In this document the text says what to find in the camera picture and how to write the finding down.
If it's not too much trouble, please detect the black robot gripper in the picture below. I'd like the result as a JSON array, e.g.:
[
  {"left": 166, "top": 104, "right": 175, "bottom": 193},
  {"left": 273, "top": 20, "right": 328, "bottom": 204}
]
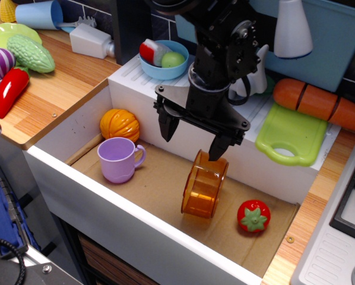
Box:
[{"left": 154, "top": 65, "right": 251, "bottom": 161}]

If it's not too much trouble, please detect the orange translucent plastic pot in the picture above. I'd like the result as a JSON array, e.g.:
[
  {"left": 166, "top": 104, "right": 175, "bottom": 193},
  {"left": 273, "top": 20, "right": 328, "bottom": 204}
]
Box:
[{"left": 181, "top": 150, "right": 229, "bottom": 219}]

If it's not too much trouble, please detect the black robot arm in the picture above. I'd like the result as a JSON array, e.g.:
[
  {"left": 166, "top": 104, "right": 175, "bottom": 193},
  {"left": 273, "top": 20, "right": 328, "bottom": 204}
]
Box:
[{"left": 147, "top": 1, "right": 261, "bottom": 161}]

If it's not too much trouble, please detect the white toy sink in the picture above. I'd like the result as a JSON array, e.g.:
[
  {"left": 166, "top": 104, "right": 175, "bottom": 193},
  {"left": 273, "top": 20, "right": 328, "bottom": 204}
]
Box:
[{"left": 25, "top": 57, "right": 340, "bottom": 284}]

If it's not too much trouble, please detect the blue plastic bowl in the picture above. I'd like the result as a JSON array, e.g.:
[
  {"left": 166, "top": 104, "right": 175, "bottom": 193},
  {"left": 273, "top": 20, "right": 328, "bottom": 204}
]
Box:
[{"left": 139, "top": 40, "right": 189, "bottom": 80}]

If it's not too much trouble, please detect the orange toy pumpkin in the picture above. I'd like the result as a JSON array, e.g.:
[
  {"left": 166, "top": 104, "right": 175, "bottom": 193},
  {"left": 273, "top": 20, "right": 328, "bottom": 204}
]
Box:
[{"left": 100, "top": 109, "right": 140, "bottom": 143}]

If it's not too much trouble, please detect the green toy ball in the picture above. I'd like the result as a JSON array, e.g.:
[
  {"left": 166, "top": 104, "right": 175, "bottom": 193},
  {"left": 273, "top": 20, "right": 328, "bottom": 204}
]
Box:
[{"left": 161, "top": 52, "right": 185, "bottom": 68}]

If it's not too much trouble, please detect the purple plastic cup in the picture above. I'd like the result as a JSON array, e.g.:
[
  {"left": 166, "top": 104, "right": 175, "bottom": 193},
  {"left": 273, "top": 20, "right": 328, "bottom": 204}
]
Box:
[{"left": 97, "top": 137, "right": 146, "bottom": 184}]

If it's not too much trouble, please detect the green plastic cutting board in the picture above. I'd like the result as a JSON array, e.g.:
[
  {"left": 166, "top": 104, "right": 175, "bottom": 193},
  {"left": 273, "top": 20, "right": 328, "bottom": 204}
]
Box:
[{"left": 255, "top": 103, "right": 328, "bottom": 167}]

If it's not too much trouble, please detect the red white toy sushi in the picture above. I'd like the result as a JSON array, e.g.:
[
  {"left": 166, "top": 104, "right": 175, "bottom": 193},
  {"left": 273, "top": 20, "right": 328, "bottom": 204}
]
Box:
[{"left": 139, "top": 39, "right": 172, "bottom": 67}]

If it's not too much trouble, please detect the red toy tomato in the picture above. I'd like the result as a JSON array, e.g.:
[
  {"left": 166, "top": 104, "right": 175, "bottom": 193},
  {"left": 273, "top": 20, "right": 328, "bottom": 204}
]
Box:
[{"left": 237, "top": 199, "right": 271, "bottom": 233}]

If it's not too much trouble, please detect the orange toy carrot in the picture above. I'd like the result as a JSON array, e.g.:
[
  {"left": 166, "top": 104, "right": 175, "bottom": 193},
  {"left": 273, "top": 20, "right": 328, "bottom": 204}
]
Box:
[{"left": 272, "top": 78, "right": 355, "bottom": 131}]

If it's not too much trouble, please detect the white toy bottle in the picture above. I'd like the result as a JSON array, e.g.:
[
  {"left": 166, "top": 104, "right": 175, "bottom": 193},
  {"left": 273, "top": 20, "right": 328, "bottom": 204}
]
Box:
[{"left": 69, "top": 24, "right": 115, "bottom": 59}]

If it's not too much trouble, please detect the white pasta spoon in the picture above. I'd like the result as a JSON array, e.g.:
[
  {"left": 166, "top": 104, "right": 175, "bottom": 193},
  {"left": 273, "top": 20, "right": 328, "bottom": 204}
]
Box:
[{"left": 56, "top": 16, "right": 97, "bottom": 33}]

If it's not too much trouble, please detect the blue plastic bin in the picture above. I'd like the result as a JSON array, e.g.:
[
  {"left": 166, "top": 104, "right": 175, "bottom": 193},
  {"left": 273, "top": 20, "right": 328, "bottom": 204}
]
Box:
[{"left": 175, "top": 0, "right": 355, "bottom": 93}]

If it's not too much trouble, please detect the green toy bitter gourd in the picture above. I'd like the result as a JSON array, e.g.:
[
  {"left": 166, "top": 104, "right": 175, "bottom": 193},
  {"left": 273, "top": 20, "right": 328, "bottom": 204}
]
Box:
[{"left": 7, "top": 34, "right": 55, "bottom": 73}]

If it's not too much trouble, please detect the toy stove top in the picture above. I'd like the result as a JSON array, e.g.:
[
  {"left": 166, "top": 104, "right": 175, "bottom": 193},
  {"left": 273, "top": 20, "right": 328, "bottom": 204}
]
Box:
[{"left": 290, "top": 146, "right": 355, "bottom": 284}]

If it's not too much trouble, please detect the light blue plastic cup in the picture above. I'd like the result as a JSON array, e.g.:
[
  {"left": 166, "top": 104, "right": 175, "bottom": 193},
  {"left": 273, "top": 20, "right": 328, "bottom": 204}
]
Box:
[{"left": 15, "top": 1, "right": 64, "bottom": 30}]

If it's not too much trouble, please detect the red toy chili pepper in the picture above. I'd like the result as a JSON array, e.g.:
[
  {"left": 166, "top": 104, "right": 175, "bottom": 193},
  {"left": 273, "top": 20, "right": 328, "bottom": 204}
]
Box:
[{"left": 0, "top": 66, "right": 30, "bottom": 119}]

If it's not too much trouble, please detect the light green toy plate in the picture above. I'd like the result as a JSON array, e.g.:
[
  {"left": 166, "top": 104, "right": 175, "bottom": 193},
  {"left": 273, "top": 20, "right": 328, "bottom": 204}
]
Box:
[{"left": 0, "top": 23, "right": 42, "bottom": 48}]

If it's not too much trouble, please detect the yellow toy corn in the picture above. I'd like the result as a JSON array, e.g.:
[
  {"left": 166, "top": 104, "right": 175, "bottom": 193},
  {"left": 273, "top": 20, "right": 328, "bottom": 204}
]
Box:
[{"left": 0, "top": 0, "right": 17, "bottom": 23}]

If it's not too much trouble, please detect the black cable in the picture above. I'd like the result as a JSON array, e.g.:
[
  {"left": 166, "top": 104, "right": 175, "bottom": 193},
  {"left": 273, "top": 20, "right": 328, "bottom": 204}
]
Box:
[{"left": 0, "top": 237, "right": 26, "bottom": 285}]

